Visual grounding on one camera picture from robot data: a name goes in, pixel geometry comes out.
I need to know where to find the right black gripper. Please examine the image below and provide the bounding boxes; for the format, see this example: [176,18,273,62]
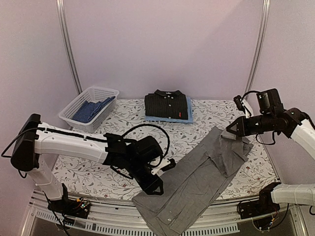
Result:
[226,113,274,137]

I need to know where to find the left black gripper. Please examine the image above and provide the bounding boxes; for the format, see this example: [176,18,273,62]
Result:
[126,158,164,196]

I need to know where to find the grey long sleeve shirt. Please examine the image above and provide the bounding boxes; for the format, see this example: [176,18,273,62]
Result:
[132,127,253,236]

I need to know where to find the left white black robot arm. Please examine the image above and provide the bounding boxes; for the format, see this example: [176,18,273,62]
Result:
[1,114,175,213]

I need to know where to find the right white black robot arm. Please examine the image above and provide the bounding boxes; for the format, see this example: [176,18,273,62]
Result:
[226,88,315,214]

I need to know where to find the folded light blue shirt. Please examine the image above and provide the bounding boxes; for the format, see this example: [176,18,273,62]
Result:
[145,97,193,124]

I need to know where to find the floral patterned tablecloth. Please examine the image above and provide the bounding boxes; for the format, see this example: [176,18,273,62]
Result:
[53,99,279,200]

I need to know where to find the folded black striped shirt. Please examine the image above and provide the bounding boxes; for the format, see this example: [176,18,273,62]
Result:
[144,89,188,120]

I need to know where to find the white plastic laundry basket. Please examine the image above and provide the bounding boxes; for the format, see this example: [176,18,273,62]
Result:
[59,87,120,133]

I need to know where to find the blue checked shirt in basket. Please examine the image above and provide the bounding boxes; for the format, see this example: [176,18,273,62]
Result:
[72,96,116,123]

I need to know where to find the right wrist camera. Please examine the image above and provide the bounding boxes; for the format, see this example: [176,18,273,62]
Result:
[233,95,254,118]

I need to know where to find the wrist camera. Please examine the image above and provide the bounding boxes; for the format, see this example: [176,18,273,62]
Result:
[233,95,254,118]
[151,158,176,175]

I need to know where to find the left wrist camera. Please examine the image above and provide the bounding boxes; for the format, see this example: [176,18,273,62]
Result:
[151,158,176,175]

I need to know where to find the right aluminium frame post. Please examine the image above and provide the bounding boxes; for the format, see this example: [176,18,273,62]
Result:
[244,0,271,94]

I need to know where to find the aluminium frame post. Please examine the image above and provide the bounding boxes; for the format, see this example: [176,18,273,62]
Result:
[244,0,271,94]
[56,0,83,94]

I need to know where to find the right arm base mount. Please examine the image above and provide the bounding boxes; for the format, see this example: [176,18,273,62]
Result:
[237,182,280,219]

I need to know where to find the left aluminium frame post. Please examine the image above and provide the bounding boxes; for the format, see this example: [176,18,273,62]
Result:
[56,0,83,94]

